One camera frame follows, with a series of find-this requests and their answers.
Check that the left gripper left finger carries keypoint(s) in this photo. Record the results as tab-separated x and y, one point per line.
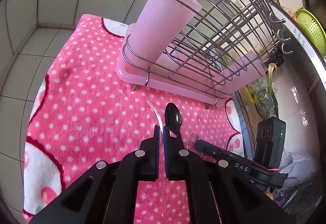
142	164

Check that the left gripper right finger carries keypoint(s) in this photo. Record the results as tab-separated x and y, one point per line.
180	163

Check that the clear plastic spoon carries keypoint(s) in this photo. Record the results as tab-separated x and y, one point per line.
194	145

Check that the black plastic spoon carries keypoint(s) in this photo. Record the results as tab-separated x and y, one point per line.
173	119

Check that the pink polka dot towel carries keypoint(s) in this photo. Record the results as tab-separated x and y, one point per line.
84	113

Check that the pink drip tray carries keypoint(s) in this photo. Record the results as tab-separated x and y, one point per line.
198	79

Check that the green onions in bag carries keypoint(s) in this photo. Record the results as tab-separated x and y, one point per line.
263	94

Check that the pink utensil cup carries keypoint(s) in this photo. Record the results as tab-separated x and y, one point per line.
158	24

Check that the green plastic colander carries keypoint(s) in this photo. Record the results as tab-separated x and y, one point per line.
312	28

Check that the metal wire dish rack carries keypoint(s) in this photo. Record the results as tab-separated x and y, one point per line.
225	30

